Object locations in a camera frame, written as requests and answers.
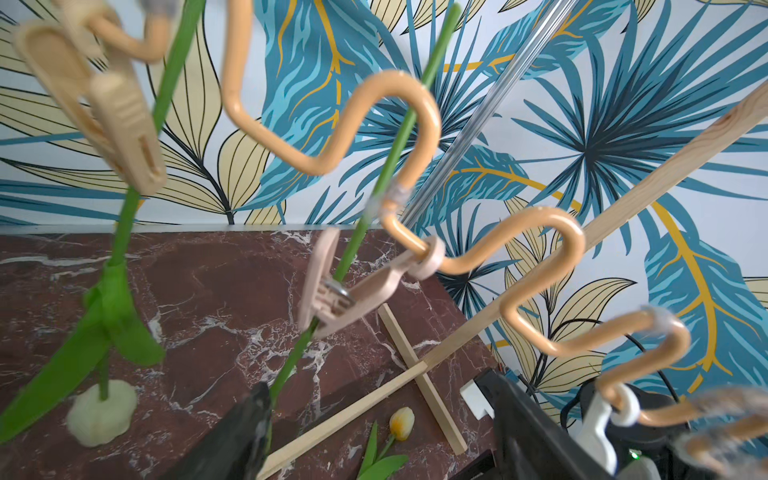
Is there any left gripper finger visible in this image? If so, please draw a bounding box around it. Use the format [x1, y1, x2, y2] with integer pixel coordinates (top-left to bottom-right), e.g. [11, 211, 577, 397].
[161, 382, 271, 480]

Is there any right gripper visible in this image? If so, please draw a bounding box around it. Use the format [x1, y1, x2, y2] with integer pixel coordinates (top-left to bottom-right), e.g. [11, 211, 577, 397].
[453, 369, 612, 479]

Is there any orange cream tulip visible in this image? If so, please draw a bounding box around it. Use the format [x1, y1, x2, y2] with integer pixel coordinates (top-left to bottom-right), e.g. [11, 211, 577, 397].
[357, 407, 415, 479]

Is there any cream white tulip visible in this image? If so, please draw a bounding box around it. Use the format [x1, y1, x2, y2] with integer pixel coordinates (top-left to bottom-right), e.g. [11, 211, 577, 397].
[1, 1, 204, 447]

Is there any curved wooden clip hanger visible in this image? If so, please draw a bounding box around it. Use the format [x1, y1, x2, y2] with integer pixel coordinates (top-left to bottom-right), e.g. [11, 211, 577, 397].
[11, 0, 768, 475]

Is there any pink tulip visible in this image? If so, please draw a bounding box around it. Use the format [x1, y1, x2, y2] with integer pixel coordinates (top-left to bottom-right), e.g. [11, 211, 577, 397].
[270, 5, 461, 407]

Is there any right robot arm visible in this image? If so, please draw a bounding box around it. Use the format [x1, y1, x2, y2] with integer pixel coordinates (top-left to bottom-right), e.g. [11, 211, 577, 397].
[454, 369, 715, 479]

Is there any wooden clothes rack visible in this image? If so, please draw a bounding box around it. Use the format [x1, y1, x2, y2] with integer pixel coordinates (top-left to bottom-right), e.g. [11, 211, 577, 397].
[249, 70, 767, 479]

